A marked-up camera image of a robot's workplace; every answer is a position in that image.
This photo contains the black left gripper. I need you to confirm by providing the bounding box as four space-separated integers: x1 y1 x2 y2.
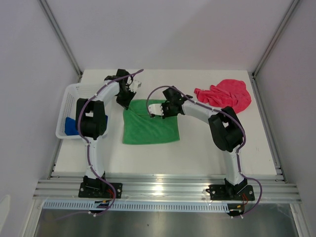
117 87 136 110

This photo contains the green microfiber towel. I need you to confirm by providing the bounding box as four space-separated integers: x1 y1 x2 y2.
122 99 180 145

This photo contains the blue microfiber towel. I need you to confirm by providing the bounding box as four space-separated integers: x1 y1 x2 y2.
65 115 108 138

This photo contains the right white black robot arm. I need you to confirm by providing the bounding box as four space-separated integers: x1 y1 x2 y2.
160 87 247 199

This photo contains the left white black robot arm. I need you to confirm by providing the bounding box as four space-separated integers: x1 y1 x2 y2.
75 69 142 199

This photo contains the white plastic basket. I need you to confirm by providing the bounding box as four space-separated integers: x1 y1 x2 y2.
55 82 119 139

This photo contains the pink microfiber towel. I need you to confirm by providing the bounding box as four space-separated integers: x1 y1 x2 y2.
194 79 252 114

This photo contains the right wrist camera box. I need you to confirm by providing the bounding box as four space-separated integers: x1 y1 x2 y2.
148 104 164 117

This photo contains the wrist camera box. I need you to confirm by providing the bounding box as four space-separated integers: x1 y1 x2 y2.
129 80 142 93
148 104 164 117

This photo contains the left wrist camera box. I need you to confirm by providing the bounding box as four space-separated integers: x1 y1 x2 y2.
129 80 142 93

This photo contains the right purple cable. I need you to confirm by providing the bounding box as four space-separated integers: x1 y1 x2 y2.
146 85 263 218

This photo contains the purple cable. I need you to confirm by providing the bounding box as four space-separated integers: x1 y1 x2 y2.
146 85 263 218
56 69 144 220

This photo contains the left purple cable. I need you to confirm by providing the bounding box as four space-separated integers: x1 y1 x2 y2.
56 69 144 220

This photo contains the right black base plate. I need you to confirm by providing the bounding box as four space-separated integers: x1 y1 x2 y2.
206 185 255 201

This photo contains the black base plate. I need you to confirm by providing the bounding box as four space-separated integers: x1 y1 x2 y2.
206 185 255 201
78 183 123 199

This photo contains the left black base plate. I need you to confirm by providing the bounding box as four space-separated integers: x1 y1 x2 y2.
78 183 123 199

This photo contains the white slotted cable duct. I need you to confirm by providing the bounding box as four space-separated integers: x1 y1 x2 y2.
42 199 229 213

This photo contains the left aluminium frame post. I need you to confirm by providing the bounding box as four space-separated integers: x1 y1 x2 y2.
38 0 83 79

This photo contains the aluminium frame post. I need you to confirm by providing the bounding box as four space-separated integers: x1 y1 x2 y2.
38 0 83 79
251 0 302 79

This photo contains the aluminium extrusion rail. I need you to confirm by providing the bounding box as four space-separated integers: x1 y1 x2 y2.
33 172 302 203

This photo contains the right aluminium frame post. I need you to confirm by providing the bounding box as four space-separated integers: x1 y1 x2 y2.
251 0 302 79

